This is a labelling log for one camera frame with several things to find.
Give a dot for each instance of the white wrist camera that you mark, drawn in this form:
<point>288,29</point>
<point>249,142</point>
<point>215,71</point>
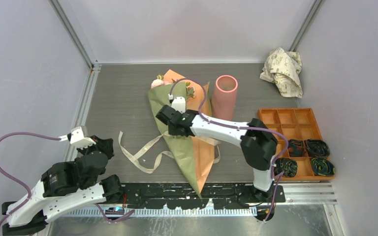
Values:
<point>78,137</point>
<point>178,103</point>

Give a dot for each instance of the orange compartment tray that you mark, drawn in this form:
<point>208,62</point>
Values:
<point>294,123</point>

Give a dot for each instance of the cream printed ribbon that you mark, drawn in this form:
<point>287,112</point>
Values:
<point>134,158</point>

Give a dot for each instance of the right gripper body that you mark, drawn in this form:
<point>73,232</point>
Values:
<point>171,131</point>

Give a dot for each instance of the green orange flower bouquet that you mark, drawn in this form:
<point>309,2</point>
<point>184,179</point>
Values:
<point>194,156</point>

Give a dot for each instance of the aluminium frame rail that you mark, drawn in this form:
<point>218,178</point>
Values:
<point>83,109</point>

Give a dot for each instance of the crumpled printed paper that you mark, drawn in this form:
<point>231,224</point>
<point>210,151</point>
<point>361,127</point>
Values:
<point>282,68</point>

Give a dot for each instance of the dark patterned rolled tie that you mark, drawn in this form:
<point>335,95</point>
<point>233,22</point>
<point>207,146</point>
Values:
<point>317,148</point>
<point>296,148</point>
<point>288,166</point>
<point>322,167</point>

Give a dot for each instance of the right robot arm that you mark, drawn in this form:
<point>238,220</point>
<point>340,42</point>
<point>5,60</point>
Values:
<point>257,142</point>

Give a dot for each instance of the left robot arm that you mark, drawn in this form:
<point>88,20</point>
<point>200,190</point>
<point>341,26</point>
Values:
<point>65,187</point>

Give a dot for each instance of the pink cylindrical vase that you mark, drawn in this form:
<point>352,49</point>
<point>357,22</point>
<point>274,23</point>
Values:
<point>224,97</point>

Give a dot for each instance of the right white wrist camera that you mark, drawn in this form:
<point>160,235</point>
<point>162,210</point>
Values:
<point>178,103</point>

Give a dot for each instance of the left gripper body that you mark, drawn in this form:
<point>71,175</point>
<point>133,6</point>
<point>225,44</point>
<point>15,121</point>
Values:
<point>99,144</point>

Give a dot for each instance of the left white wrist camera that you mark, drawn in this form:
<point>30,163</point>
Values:
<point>78,137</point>

